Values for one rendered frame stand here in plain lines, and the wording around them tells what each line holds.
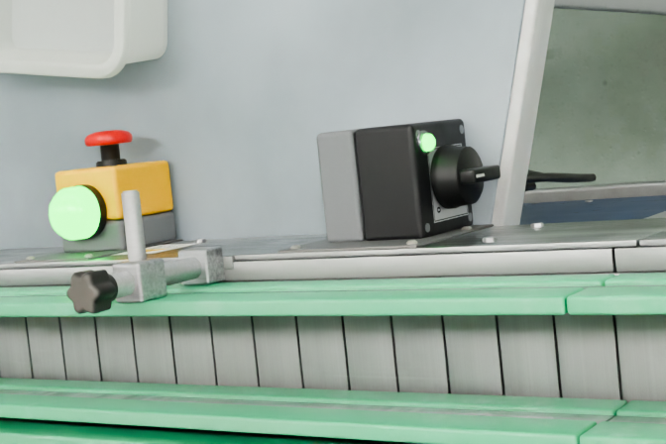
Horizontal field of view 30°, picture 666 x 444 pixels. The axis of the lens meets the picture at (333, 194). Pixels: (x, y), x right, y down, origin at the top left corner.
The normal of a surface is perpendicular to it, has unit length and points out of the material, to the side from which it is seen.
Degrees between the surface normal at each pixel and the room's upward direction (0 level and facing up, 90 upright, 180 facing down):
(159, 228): 90
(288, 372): 0
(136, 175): 90
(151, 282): 90
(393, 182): 0
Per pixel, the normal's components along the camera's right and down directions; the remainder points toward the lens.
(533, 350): -0.54, 0.10
